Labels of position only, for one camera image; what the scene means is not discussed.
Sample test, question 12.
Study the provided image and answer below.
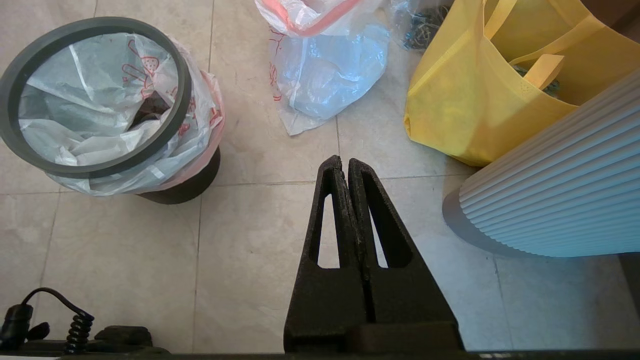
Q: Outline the white bag orange drawstring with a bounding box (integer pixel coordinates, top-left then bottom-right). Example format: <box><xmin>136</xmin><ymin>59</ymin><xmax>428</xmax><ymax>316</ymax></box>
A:
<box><xmin>19</xmin><ymin>32</ymin><xmax>226</xmax><ymax>197</ymax></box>
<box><xmin>255</xmin><ymin>0</ymin><xmax>393</xmax><ymax>137</ymax></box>

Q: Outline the grey ribbed round object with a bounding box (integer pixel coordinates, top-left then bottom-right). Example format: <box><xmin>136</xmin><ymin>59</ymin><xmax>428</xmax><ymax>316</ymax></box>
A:
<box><xmin>442</xmin><ymin>70</ymin><xmax>640</xmax><ymax>259</ymax></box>

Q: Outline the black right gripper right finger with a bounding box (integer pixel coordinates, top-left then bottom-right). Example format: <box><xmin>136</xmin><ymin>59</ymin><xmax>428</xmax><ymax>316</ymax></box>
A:
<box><xmin>347</xmin><ymin>158</ymin><xmax>464</xmax><ymax>351</ymax></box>

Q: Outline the yellow tote bag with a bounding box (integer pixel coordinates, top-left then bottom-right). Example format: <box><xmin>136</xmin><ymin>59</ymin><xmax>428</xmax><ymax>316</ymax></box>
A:
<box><xmin>404</xmin><ymin>0</ymin><xmax>640</xmax><ymax>168</ymax></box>

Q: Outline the black chassis cable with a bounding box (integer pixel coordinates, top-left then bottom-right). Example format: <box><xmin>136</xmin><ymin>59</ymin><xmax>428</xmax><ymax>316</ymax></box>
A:
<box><xmin>0</xmin><ymin>287</ymin><xmax>96</xmax><ymax>355</ymax></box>

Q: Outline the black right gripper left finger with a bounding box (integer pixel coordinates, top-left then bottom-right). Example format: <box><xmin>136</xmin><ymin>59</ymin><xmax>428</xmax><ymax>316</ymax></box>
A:
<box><xmin>283</xmin><ymin>155</ymin><xmax>373</xmax><ymax>353</ymax></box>

